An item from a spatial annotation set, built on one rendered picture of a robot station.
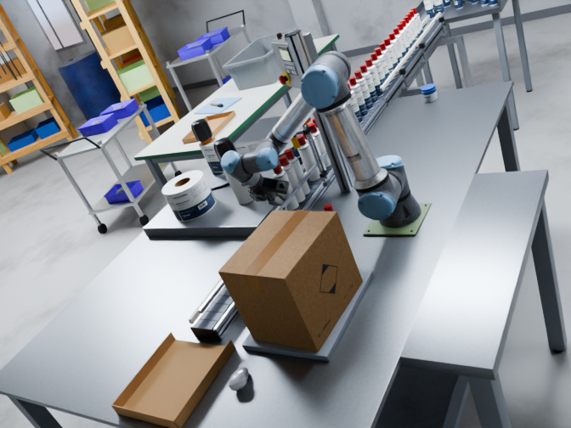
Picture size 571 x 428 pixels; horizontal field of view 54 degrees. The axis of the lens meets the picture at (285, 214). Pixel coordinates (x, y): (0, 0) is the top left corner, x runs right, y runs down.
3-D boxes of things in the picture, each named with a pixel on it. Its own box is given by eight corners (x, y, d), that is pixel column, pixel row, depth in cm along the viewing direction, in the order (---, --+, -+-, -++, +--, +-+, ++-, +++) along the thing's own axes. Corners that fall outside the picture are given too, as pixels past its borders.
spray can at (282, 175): (291, 204, 229) (273, 160, 219) (302, 204, 226) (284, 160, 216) (285, 211, 225) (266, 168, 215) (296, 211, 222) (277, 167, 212)
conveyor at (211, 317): (370, 107, 296) (369, 100, 294) (385, 105, 291) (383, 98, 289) (197, 335, 184) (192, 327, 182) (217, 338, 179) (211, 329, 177)
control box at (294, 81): (307, 76, 228) (291, 30, 219) (327, 80, 213) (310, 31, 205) (285, 87, 226) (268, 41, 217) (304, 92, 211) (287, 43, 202)
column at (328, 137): (345, 186, 236) (290, 31, 204) (354, 185, 233) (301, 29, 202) (341, 192, 233) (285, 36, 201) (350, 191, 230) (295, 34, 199)
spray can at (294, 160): (301, 190, 235) (284, 148, 226) (312, 189, 233) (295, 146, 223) (296, 197, 232) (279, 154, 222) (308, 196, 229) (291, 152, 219)
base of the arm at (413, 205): (388, 204, 211) (381, 181, 206) (426, 203, 202) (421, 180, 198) (372, 227, 201) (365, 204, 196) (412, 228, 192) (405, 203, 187)
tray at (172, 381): (175, 340, 188) (170, 331, 186) (235, 348, 173) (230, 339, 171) (117, 413, 168) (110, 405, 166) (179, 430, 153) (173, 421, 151)
